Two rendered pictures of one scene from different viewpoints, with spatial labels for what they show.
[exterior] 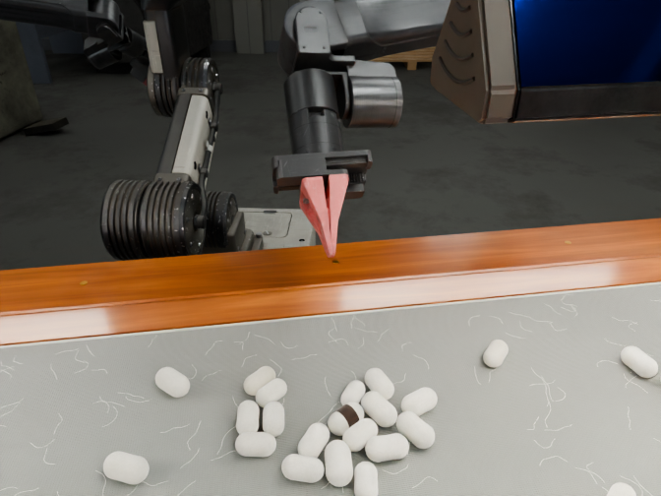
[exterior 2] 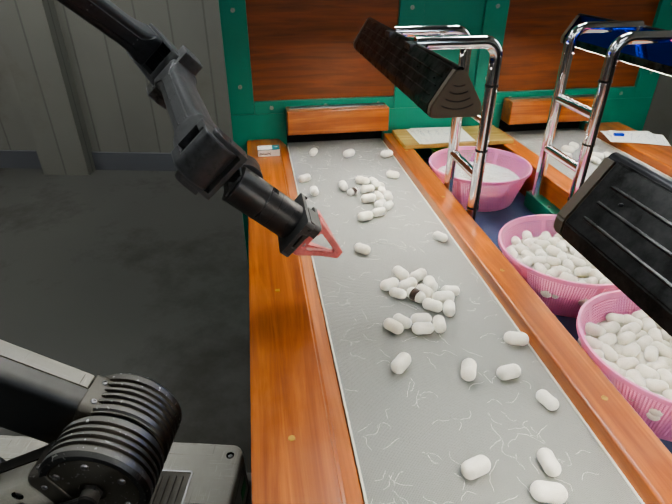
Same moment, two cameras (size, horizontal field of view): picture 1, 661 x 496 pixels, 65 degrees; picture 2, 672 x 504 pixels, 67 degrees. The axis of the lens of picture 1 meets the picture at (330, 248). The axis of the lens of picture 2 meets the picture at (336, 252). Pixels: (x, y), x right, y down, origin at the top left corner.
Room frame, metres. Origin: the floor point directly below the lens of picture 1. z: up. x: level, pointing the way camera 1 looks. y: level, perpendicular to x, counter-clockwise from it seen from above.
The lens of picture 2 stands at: (0.46, 0.68, 1.26)
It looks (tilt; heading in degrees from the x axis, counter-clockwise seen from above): 31 degrees down; 270
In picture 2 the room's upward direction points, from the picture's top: straight up
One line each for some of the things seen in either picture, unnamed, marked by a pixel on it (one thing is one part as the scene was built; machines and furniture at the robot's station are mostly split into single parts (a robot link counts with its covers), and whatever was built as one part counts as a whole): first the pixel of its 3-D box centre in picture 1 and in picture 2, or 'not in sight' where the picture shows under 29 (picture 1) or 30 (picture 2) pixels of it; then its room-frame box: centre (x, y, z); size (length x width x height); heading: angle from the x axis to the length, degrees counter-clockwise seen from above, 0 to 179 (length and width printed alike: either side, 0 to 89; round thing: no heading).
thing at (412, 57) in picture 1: (407, 57); not in sight; (5.54, -0.79, 0.05); 1.06 x 0.73 x 0.10; 87
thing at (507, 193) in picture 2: not in sight; (477, 179); (0.07, -0.58, 0.72); 0.27 x 0.27 x 0.10
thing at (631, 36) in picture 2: not in sight; (601, 132); (-0.15, -0.44, 0.90); 0.20 x 0.19 x 0.45; 99
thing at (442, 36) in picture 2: not in sight; (432, 140); (0.24, -0.38, 0.90); 0.20 x 0.19 x 0.45; 99
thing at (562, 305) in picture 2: not in sight; (564, 266); (0.01, -0.15, 0.72); 0.27 x 0.27 x 0.10
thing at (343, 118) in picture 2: not in sight; (337, 118); (0.45, -0.80, 0.83); 0.30 x 0.06 x 0.07; 9
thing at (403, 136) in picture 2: not in sight; (451, 136); (0.11, -0.80, 0.77); 0.33 x 0.15 x 0.01; 9
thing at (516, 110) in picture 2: not in sight; (551, 108); (-0.22, -0.90, 0.83); 0.30 x 0.06 x 0.07; 9
